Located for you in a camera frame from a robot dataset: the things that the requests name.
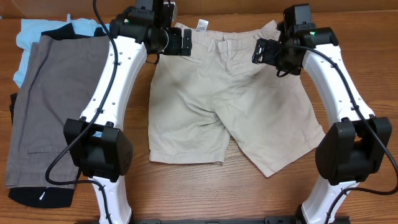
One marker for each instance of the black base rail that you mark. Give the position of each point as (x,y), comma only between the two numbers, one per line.
(217,221)

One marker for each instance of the black garment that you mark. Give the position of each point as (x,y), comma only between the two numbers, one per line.
(40,197)

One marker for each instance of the grey shorts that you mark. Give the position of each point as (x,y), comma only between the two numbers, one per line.
(53,109)

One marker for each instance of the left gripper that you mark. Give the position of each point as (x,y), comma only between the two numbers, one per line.
(175,48)

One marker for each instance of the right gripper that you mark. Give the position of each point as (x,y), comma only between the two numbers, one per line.
(262,51)

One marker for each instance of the beige shorts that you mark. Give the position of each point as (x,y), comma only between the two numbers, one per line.
(199,102)

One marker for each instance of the light blue garment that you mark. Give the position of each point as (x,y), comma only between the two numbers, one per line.
(31,31)

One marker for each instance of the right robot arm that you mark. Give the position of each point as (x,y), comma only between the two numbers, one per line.
(356,142)

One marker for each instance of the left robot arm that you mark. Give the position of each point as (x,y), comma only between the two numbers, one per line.
(96,142)

